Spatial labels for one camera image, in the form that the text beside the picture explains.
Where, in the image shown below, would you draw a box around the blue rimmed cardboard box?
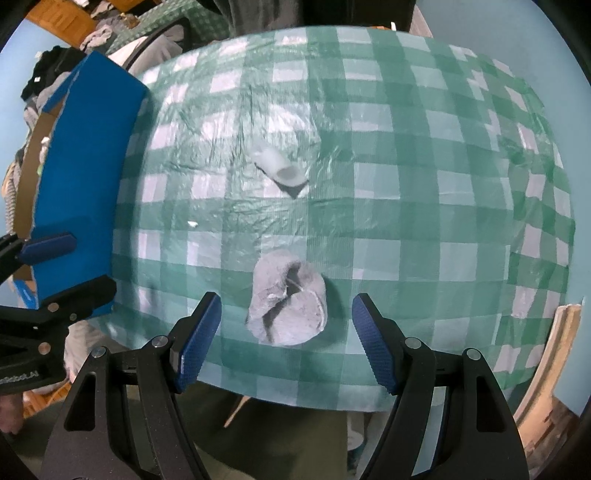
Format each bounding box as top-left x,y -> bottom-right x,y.
14,50 -> 149,319

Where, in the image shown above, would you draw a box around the light grey sock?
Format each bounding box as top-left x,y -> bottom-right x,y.
246,250 -> 329,348

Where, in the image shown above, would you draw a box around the white bed sheet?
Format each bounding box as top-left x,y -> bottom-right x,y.
111,23 -> 185,77

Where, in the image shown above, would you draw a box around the grey quilt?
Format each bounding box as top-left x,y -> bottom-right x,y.
21,88 -> 58,134

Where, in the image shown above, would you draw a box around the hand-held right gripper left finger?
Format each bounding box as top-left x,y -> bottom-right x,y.
39,292 -> 223,480

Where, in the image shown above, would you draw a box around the green checkered tablecloth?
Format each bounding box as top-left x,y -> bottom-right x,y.
99,23 -> 578,412
134,0 -> 232,40

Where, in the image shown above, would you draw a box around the grey white clothes pile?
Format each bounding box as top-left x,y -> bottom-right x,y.
78,25 -> 114,51

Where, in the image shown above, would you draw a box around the wooden cabinet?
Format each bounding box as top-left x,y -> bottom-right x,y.
25,0 -> 100,44

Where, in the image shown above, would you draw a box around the wooden board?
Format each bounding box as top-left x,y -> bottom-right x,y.
512,302 -> 583,430

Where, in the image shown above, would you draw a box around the small white sock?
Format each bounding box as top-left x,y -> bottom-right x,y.
253,148 -> 309,185

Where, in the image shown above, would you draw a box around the black clothes pile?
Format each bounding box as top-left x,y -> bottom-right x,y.
21,46 -> 88,100

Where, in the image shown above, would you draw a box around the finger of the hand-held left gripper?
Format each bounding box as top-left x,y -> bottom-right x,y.
0,232 -> 77,287
0,275 -> 117,352

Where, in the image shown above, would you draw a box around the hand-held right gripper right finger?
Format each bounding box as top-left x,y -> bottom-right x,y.
352,293 -> 529,480

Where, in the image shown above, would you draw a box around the person's olive trousers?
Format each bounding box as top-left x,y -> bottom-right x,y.
178,383 -> 393,480

